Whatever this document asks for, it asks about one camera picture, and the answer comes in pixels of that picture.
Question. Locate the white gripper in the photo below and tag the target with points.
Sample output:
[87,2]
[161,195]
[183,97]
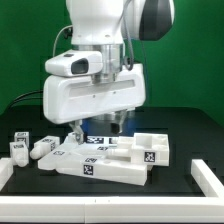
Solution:
[72,99]

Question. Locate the white long side rail front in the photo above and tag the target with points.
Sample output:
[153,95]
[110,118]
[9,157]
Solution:
[103,169]

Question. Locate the white long side rail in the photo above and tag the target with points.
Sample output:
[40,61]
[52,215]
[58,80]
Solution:
[103,169]
[90,153]

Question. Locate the white long side rail back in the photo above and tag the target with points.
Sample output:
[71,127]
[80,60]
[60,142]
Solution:
[90,153]

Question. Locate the white chair seat block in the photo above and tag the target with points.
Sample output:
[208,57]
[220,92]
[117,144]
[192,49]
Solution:
[143,148]

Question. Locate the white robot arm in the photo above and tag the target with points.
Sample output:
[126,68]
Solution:
[98,75]

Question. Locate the white flat back panel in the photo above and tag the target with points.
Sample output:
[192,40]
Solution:
[101,140]

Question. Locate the white left fence block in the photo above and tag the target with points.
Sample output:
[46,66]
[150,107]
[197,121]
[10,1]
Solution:
[6,171]

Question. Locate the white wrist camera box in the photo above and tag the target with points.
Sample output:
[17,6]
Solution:
[75,63]

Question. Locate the white front fence rail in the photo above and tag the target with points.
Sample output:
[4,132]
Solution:
[111,209]

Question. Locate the white fence rail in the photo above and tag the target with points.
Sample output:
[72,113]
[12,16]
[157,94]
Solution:
[207,181]
[111,209]

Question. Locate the white right fence rail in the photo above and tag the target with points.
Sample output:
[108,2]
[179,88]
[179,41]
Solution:
[207,181]

